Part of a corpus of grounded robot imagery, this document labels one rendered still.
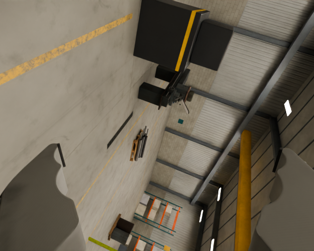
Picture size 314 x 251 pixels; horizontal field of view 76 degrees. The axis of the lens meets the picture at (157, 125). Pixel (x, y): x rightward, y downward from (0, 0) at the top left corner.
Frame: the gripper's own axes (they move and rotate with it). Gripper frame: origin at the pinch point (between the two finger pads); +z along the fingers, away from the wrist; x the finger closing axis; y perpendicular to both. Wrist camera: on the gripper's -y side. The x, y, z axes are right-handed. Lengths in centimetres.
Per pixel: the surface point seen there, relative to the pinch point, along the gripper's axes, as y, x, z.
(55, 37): 7, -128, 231
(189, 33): 12, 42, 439
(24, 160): 146, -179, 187
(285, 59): 186, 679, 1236
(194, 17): -16, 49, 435
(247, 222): 904, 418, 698
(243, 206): 880, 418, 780
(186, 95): 200, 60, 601
